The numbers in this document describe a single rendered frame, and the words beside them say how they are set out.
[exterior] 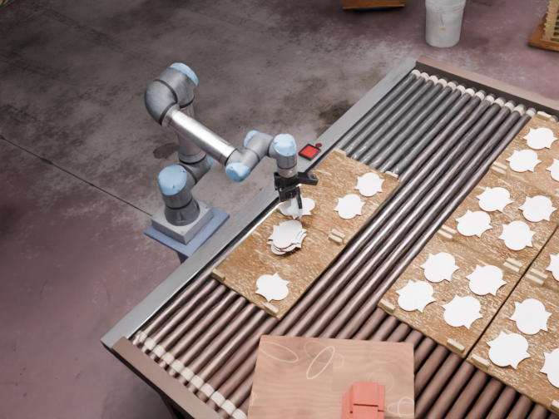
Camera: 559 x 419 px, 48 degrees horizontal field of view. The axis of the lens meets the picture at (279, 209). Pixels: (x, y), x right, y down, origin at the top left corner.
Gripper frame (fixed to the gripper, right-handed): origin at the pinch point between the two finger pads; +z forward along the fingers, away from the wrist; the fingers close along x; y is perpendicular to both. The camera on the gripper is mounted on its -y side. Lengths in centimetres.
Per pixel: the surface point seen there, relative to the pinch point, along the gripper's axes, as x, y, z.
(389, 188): -5.8, -41.9, 11.8
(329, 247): 13.9, -7.7, 12.7
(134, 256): -97, 80, 108
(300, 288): 28.1, 9.2, 13.2
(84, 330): -56, 114, 109
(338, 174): -22.0, -25.0, 12.1
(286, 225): 1.5, 5.6, 7.2
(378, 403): 90, 6, -12
